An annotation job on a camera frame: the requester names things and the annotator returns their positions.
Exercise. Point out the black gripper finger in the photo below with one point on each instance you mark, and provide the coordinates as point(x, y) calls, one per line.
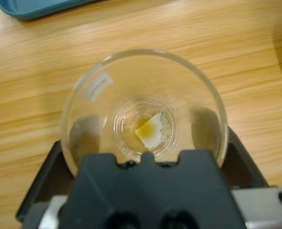
point(243, 167)
point(45, 176)

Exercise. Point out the clear glass cup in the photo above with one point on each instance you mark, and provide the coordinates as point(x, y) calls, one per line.
point(98, 87)

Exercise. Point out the stained white paper scrap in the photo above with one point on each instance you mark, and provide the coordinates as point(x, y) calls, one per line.
point(150, 133)

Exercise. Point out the teal plastic serving tray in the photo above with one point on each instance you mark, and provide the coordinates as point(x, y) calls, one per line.
point(36, 9)

